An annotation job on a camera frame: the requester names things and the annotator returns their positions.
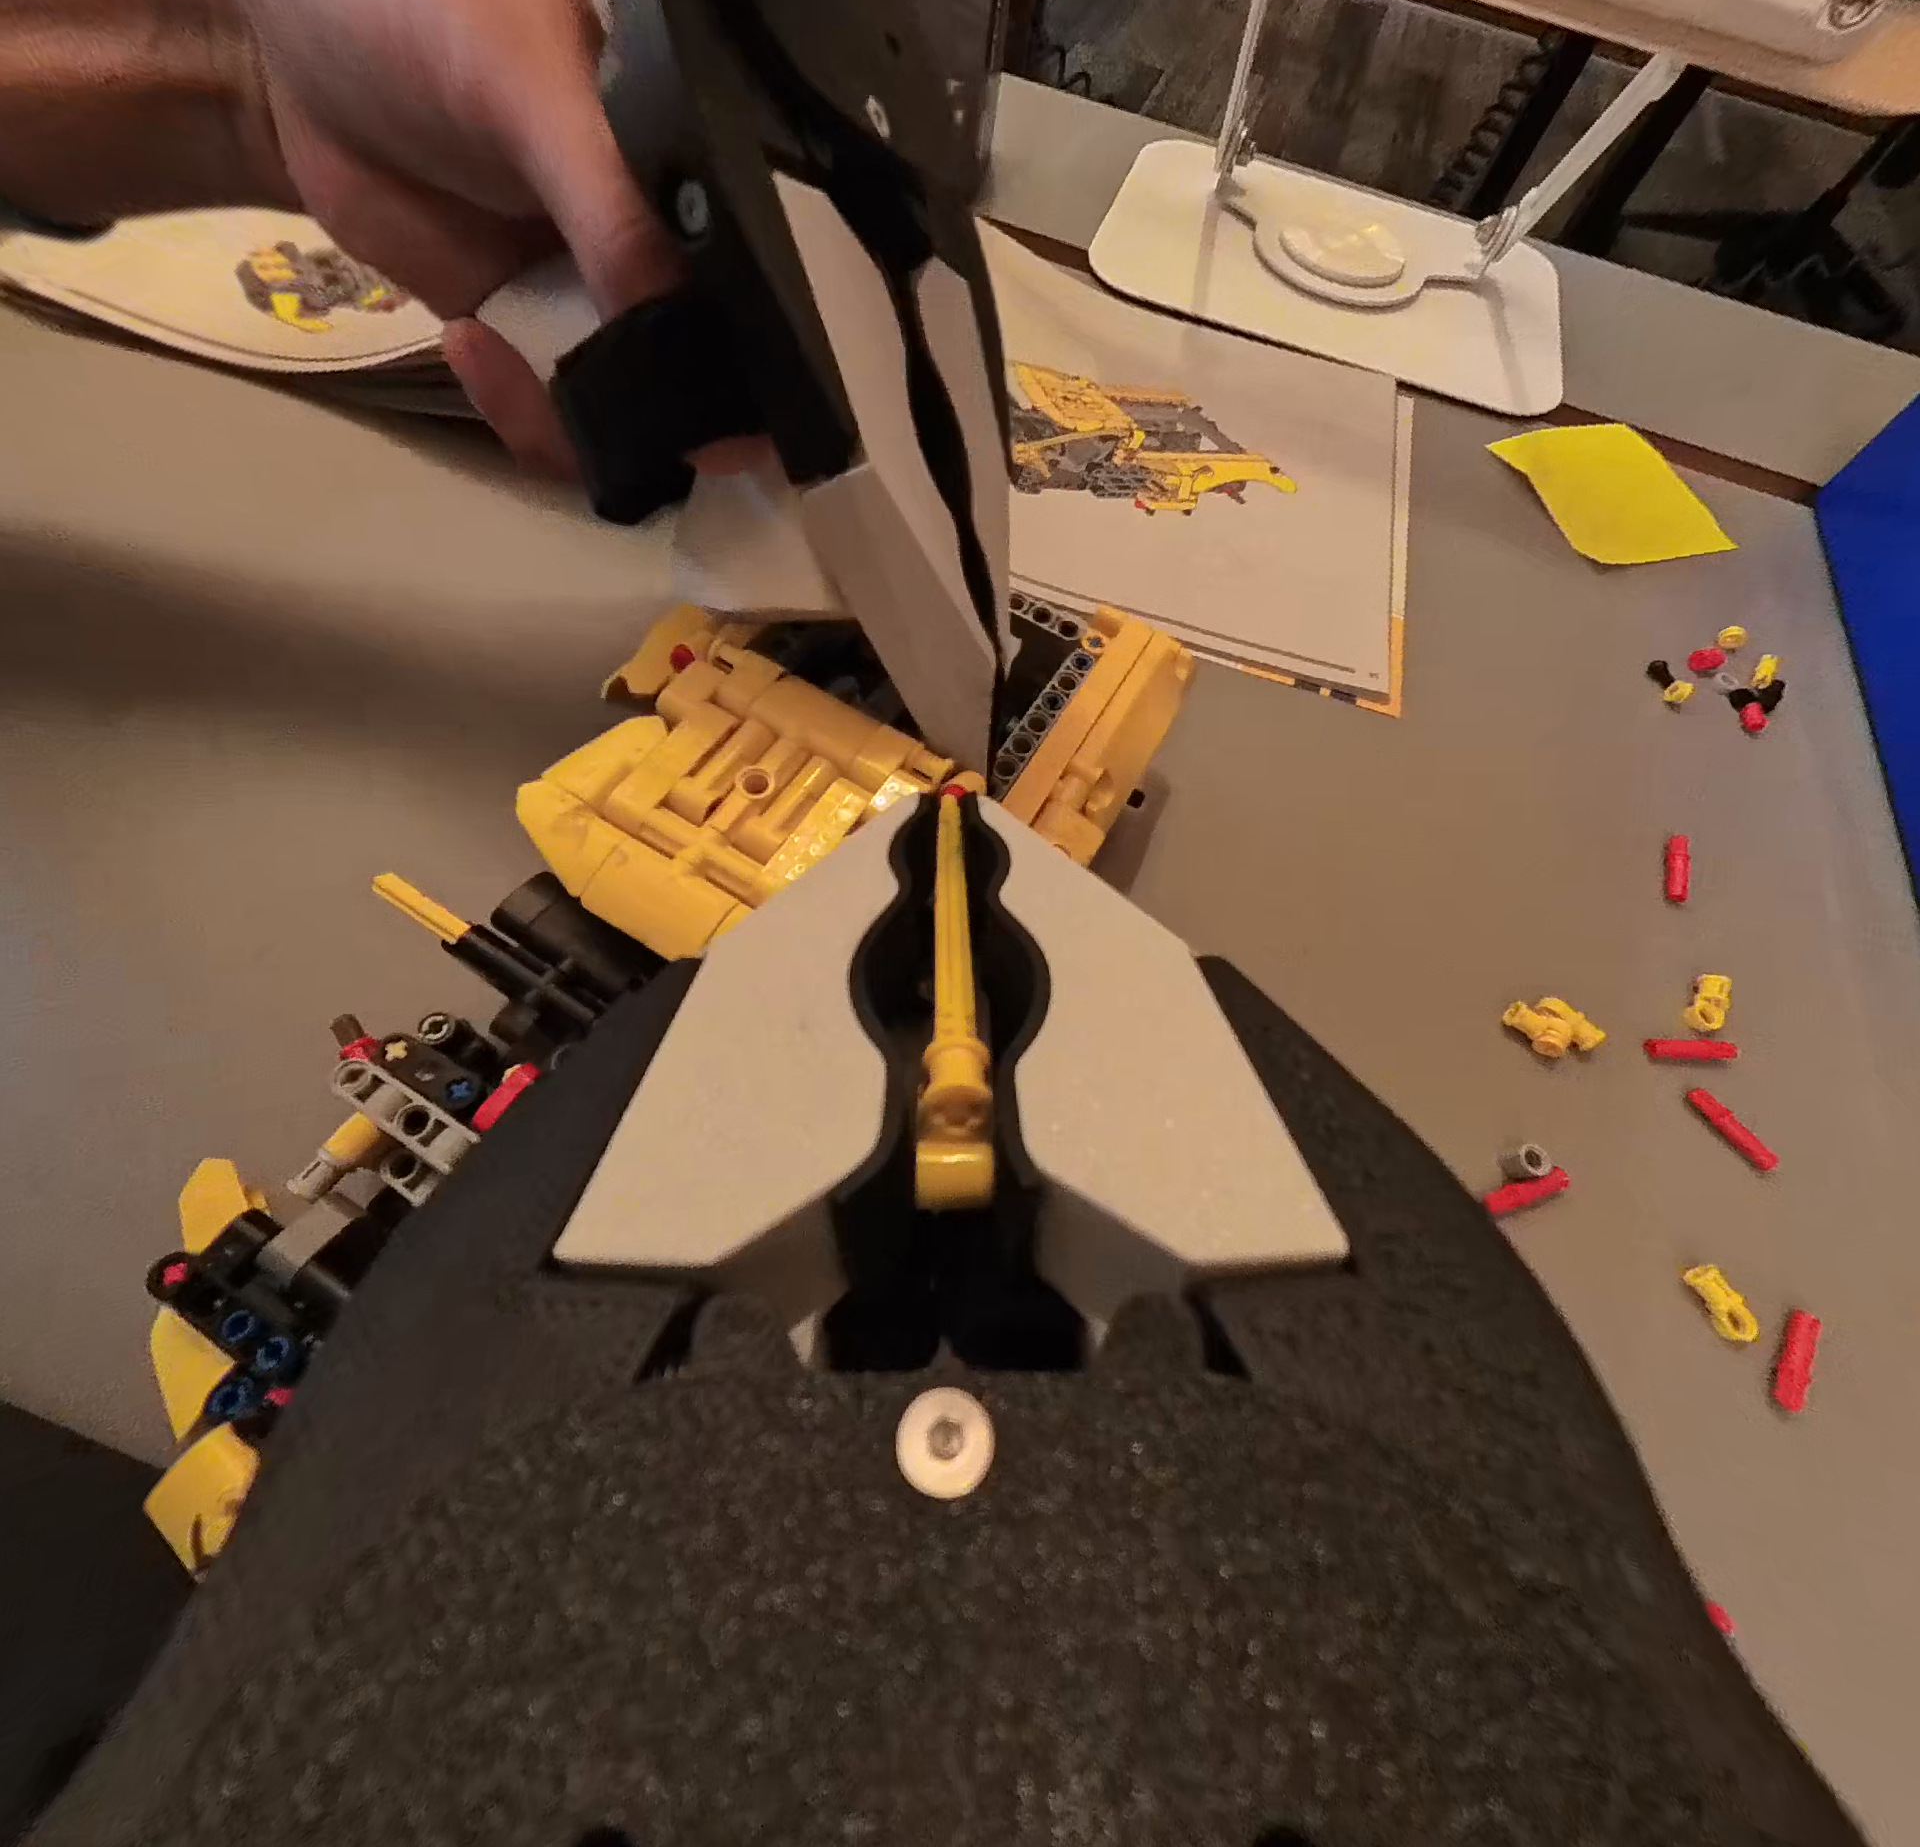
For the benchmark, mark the open instruction booklet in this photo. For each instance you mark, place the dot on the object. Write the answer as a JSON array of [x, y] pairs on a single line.
[[1288, 558]]

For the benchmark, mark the long red brick axle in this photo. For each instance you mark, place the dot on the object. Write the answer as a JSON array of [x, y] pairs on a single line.
[[1678, 869]]

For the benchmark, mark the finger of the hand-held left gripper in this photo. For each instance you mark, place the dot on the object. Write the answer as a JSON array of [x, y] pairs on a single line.
[[887, 528], [975, 360]]

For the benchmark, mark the yellow toy brick model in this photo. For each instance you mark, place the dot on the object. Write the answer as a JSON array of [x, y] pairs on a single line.
[[723, 815]]

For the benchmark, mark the red and grey brick pin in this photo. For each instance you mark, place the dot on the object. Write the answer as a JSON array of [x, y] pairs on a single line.
[[1529, 1187]]

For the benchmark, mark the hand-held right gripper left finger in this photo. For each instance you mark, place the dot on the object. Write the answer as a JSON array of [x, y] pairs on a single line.
[[723, 1127]]

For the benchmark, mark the yellow brick link rod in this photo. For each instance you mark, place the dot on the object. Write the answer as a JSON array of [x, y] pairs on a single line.
[[954, 1127]]

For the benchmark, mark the cluster of small brick pieces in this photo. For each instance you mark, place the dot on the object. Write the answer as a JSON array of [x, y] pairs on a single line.
[[1728, 675]]

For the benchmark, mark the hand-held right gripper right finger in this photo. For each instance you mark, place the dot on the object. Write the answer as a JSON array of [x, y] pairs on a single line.
[[1172, 1127]]

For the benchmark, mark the blue plastic bin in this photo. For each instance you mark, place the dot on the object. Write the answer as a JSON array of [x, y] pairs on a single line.
[[1884, 603]]

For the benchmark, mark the person's left hand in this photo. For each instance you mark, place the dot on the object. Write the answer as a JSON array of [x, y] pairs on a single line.
[[420, 124]]

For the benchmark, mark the white lamp stand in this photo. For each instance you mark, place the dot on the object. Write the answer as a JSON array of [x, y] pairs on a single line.
[[1470, 332]]

